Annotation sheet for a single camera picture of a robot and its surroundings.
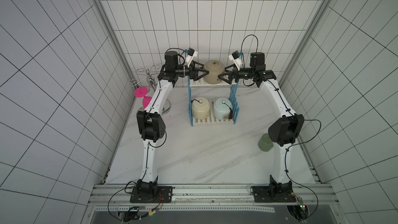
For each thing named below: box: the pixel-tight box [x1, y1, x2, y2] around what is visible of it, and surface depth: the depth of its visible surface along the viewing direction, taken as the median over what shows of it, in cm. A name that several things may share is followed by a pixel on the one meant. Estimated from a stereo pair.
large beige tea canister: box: [203, 59, 226, 85], surface depth 79 cm
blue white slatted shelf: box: [187, 75, 240, 127], surface depth 99 cm
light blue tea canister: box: [212, 97, 233, 120], surface depth 95 cm
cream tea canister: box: [191, 96, 211, 120], surface depth 95 cm
